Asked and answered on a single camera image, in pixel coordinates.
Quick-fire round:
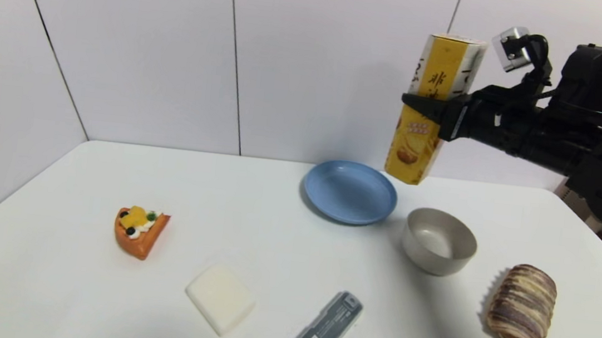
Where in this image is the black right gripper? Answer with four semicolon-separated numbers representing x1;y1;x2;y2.
397;76;529;158

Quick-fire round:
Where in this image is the yellow biscuit box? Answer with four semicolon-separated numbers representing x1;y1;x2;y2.
382;30;488;192

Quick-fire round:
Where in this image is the blue plate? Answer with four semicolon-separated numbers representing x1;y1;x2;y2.
300;157;401;230

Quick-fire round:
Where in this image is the grey metal bowl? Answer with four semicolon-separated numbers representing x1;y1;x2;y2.
398;205;481;280

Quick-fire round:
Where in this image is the brown swirled bread roll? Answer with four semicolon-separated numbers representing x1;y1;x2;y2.
483;261;560;338

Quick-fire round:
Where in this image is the grey plastic pencil case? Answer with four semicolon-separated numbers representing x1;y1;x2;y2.
285;286;365;338

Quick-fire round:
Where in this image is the orange waffle cake with fruit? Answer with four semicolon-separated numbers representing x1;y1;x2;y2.
111;204;172;263

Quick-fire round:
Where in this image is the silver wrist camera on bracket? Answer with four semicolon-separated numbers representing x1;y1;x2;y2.
488;24;557;87

